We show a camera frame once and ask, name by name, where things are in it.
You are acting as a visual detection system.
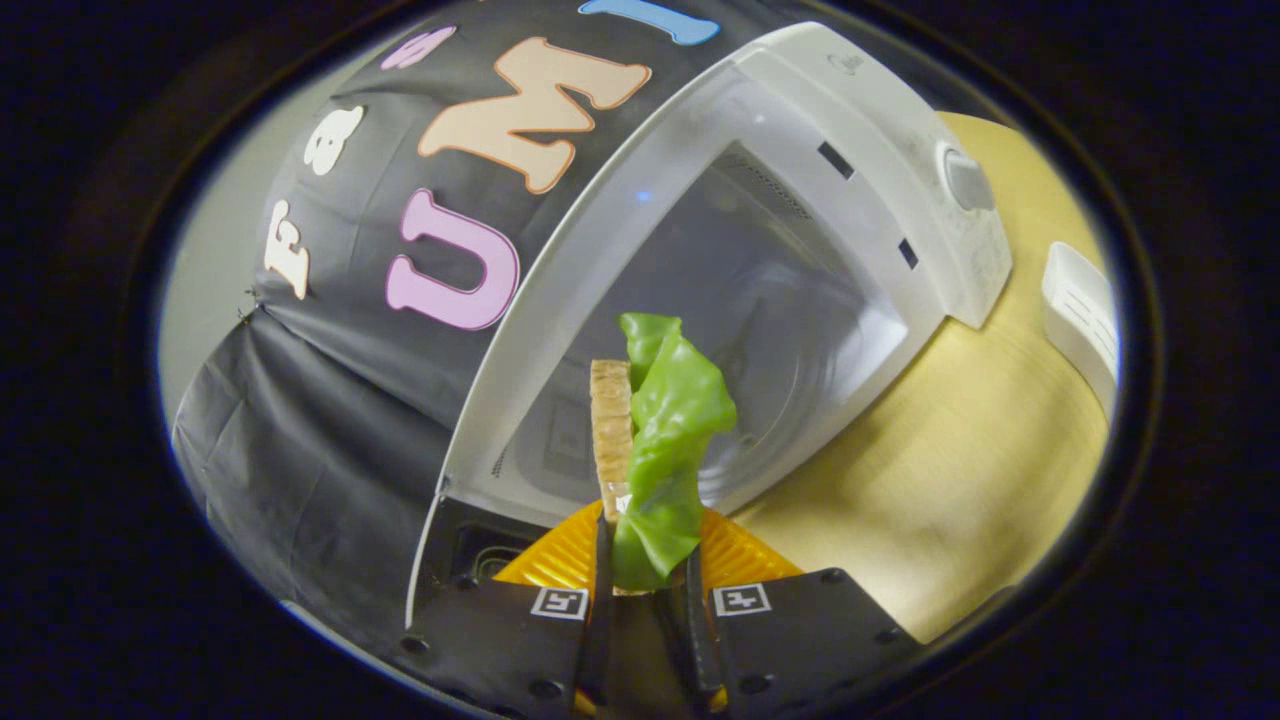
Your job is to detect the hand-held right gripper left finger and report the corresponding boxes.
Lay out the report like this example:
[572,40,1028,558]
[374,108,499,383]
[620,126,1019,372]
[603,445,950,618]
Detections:
[400,500,613,719]

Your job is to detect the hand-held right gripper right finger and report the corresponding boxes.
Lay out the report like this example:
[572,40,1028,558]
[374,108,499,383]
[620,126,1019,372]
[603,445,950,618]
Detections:
[655,505,921,716]

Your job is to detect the sandwich with green lettuce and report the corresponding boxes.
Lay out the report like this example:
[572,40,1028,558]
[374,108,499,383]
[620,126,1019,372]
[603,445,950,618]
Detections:
[590,312,738,596]

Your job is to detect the white microwave oven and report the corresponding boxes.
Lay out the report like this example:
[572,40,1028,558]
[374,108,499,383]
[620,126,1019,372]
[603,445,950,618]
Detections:
[405,22,1013,626]

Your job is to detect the white rectangular tray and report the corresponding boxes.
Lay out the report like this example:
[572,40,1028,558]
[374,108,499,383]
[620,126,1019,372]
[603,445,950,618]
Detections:
[1040,242,1119,421]

